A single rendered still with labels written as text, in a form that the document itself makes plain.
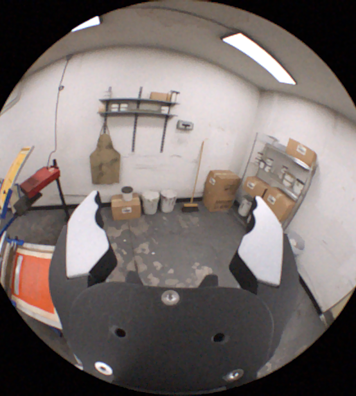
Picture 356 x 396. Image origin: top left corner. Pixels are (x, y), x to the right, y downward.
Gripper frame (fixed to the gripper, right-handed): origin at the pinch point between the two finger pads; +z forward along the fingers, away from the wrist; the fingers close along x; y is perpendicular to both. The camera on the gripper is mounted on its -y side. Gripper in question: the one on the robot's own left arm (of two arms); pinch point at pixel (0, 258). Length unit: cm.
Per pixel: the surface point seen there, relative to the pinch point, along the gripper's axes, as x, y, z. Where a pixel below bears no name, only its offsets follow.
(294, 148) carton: 324, -62, -74
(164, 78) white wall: 157, -201, -122
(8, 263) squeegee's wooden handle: 2.2, -3.0, 8.2
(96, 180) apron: 62, -192, 52
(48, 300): 47, 12, 16
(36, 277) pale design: 35.0, -2.9, 16.4
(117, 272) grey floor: 87, -56, 113
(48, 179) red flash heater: 10, -116, 6
